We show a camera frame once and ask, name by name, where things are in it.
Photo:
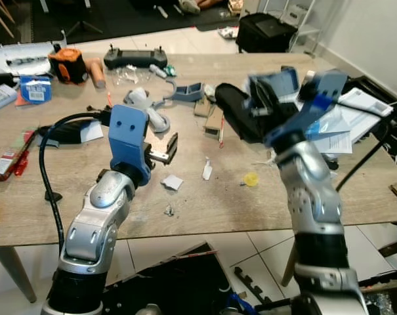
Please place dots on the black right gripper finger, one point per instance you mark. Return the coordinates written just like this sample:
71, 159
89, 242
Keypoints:
245, 128
232, 95

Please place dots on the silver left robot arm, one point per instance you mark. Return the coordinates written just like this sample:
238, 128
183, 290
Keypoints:
96, 216

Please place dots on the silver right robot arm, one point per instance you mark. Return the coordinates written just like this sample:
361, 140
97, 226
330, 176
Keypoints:
316, 197

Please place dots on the small cardboard pieces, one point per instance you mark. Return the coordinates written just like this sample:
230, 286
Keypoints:
212, 121

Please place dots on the white and grey handheld tool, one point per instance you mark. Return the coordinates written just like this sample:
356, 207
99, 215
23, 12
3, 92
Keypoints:
146, 102

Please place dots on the yellow bottle cap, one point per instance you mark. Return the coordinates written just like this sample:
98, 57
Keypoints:
250, 179

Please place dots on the small metal screws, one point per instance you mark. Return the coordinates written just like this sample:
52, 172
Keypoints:
169, 210

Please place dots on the black suitcase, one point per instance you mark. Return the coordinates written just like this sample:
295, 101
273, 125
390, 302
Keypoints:
265, 33

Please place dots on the clear plastic bag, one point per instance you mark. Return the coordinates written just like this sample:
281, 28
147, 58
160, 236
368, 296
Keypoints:
127, 74

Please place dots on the teal and white small tool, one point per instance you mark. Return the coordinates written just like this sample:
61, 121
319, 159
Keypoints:
162, 71

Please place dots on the black remote controller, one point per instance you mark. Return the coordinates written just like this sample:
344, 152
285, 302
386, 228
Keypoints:
134, 58

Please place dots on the brown cylinder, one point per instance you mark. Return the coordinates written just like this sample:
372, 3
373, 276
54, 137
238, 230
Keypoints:
96, 73

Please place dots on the white printed paper sheets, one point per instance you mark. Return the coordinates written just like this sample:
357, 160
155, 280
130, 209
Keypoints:
355, 121

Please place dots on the small black pad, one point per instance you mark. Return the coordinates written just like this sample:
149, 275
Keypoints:
53, 195

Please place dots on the orange and black device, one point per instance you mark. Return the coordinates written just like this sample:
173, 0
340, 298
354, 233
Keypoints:
68, 64

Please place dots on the blue labelled box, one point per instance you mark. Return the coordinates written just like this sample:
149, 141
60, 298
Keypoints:
35, 88

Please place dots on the red packet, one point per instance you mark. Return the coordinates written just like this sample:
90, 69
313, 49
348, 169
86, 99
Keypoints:
11, 156

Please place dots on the white and grey tray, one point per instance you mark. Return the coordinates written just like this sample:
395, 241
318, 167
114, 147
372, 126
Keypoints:
21, 58

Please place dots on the white flat box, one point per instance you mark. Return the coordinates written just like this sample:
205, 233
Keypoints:
1, 97

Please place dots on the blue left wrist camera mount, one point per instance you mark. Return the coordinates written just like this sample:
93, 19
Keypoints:
127, 131

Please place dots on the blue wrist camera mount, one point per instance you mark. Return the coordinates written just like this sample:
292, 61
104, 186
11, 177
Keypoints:
127, 131
316, 98

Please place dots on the grey-blue printed bracket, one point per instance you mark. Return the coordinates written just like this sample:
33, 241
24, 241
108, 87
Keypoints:
188, 92

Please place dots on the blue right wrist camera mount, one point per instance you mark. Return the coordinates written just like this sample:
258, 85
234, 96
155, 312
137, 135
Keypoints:
316, 98

